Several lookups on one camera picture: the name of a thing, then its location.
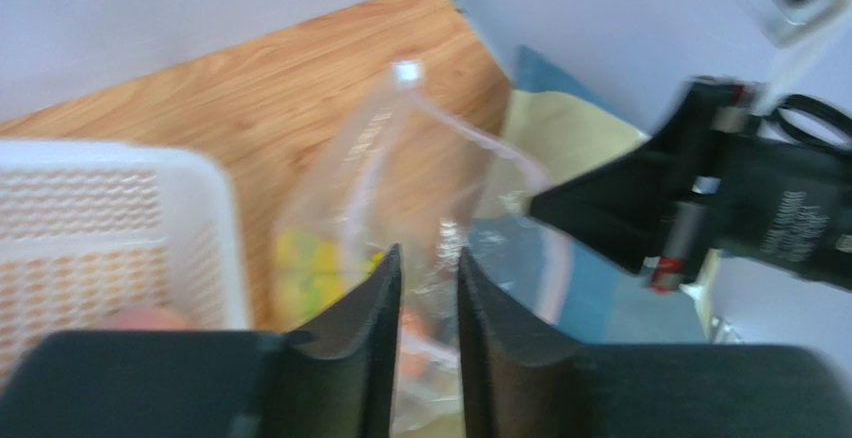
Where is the white plastic basket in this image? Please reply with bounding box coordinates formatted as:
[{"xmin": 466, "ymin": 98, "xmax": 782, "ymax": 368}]
[{"xmin": 1, "ymin": 139, "xmax": 253, "ymax": 381}]

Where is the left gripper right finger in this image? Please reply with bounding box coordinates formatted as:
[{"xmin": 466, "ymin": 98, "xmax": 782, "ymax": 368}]
[{"xmin": 457, "ymin": 250, "xmax": 586, "ymax": 437}]

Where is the orange fake fruit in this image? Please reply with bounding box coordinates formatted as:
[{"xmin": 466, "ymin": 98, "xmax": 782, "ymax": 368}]
[{"xmin": 397, "ymin": 309, "xmax": 458, "ymax": 379}]

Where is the blue beige checkered pillow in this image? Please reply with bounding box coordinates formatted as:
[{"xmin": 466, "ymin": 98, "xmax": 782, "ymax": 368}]
[{"xmin": 392, "ymin": 44, "xmax": 723, "ymax": 438}]

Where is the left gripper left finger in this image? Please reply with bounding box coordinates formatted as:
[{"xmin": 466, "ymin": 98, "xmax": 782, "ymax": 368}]
[{"xmin": 262, "ymin": 245, "xmax": 403, "ymax": 437}]

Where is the pink fake fruit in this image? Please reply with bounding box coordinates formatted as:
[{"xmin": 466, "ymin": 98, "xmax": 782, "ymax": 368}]
[{"xmin": 93, "ymin": 307, "xmax": 193, "ymax": 331}]

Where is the yellow green fake pepper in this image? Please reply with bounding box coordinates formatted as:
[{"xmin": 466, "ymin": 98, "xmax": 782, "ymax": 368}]
[{"xmin": 272, "ymin": 227, "xmax": 383, "ymax": 331}]

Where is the clear zip top bag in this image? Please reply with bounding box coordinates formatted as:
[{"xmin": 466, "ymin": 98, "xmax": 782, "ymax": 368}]
[{"xmin": 273, "ymin": 60, "xmax": 572, "ymax": 437}]

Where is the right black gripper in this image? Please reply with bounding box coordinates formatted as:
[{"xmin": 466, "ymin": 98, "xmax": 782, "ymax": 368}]
[{"xmin": 529, "ymin": 77, "xmax": 851, "ymax": 290}]

